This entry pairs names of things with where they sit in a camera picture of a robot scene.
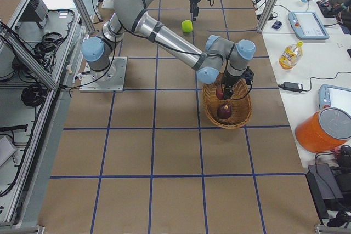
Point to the black power adapter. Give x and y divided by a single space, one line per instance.
290 86

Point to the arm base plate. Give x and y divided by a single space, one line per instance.
107 4
103 77

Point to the orange bucket with lid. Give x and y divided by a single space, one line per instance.
324 130

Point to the dark blue pouch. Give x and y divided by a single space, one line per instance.
277 25

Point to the red apple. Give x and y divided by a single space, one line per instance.
218 93

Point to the left teach pendant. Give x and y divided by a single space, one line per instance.
307 26

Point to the dark purple apple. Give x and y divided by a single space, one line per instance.
224 111

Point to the green apple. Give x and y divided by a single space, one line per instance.
187 26

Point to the orange juice bottle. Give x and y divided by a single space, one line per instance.
291 55

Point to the teach pendant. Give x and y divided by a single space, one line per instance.
307 26
334 96

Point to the woven wicker basket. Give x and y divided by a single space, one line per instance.
240 102

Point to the right teach pendant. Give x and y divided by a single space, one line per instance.
334 96

